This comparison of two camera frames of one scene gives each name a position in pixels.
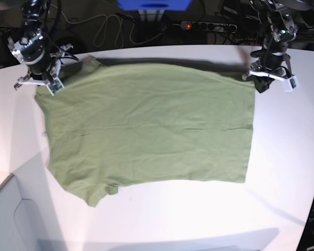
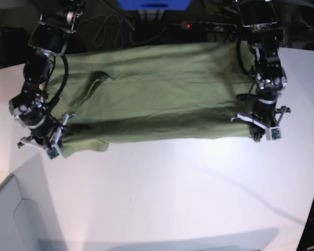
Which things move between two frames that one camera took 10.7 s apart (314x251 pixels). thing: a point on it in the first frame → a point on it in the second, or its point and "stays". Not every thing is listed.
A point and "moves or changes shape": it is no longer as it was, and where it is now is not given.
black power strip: [232, 28] stays
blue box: [154, 5] stays
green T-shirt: [112, 124] moves or changes shape
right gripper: [270, 66] → [265, 115]
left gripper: [42, 63] → [46, 133]
